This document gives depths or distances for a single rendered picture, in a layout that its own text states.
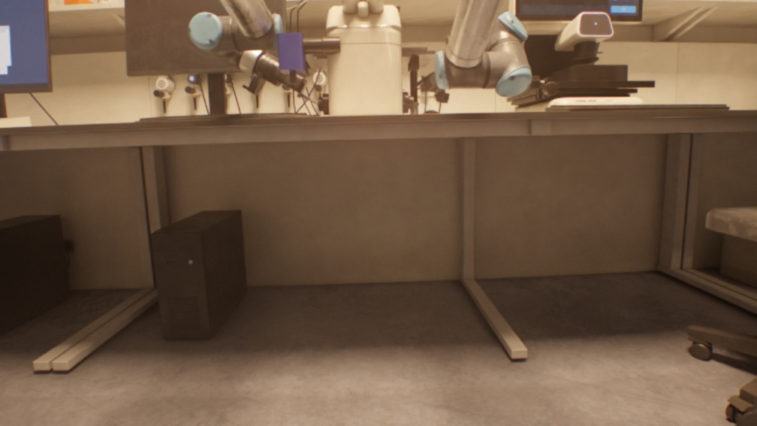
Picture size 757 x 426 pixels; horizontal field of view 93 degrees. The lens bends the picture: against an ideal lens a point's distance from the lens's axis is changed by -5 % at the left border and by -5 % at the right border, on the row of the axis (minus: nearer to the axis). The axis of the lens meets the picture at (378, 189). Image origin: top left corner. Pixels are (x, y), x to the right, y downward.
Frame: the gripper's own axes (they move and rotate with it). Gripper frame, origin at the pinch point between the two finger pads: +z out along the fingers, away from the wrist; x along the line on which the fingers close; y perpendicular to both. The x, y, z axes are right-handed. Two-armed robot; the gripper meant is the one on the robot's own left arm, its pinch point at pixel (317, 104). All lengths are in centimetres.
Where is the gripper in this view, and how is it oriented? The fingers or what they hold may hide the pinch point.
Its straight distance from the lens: 119.1
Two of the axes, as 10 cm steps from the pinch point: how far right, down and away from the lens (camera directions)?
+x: -0.3, -1.3, 9.9
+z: 8.8, 4.7, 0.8
